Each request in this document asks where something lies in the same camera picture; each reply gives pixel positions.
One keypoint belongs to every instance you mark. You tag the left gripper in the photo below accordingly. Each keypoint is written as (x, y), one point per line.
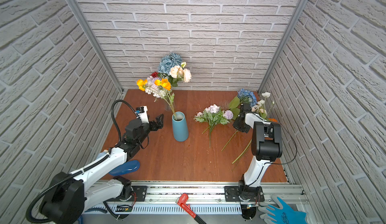
(152, 125)

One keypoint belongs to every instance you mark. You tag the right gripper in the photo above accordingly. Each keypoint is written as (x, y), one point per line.
(237, 125)

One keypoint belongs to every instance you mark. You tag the clear ribbed glass vase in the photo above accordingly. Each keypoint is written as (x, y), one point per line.
(167, 107)

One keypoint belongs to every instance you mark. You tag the teal ceramic vase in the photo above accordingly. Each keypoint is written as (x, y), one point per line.
(180, 127)

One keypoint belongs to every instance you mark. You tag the blue hydrangea flower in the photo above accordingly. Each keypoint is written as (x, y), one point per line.
(244, 98)

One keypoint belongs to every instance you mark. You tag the white green mixed bouquet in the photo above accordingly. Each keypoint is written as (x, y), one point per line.
(213, 115)

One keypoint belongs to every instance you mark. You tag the pink lilac flower bouquet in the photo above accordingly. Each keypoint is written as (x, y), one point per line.
(152, 89)

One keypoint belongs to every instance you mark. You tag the white small flower stem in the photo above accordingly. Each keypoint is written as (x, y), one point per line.
(264, 106)

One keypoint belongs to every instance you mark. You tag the yellow orange poppy stem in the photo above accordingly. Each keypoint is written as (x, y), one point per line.
(167, 87)

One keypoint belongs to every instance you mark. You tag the peach carnation stem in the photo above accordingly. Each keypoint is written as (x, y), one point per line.
(179, 73)

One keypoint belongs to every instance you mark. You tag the pale blue rose bunch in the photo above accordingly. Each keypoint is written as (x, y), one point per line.
(168, 62)

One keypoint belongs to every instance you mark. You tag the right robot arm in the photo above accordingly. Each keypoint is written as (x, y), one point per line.
(266, 147)

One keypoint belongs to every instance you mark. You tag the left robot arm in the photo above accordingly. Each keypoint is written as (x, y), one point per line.
(71, 194)

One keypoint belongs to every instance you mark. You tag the dark blue oval dish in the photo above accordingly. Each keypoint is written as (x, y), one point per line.
(126, 168)

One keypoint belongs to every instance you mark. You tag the red pipe wrench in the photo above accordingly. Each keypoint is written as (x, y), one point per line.
(182, 202)

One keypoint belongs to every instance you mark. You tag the blue work glove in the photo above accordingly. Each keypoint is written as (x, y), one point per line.
(282, 214)

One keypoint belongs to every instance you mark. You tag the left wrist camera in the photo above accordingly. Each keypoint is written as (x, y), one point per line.
(142, 113)

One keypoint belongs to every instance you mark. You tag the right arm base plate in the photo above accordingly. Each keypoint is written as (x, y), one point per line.
(243, 194)

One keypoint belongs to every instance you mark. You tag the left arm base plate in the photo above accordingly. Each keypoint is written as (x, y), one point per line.
(137, 192)

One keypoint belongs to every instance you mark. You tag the aluminium frame rail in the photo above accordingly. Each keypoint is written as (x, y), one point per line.
(204, 198)

